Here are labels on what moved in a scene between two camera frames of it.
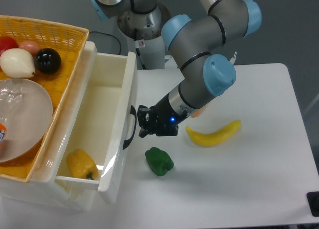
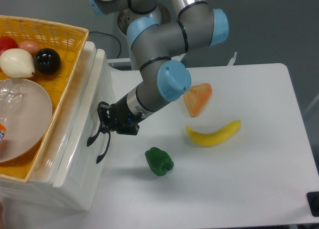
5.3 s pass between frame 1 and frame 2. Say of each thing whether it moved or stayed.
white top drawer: moved
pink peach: stayed
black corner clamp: stayed
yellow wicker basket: stayed
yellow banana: stayed
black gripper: moved
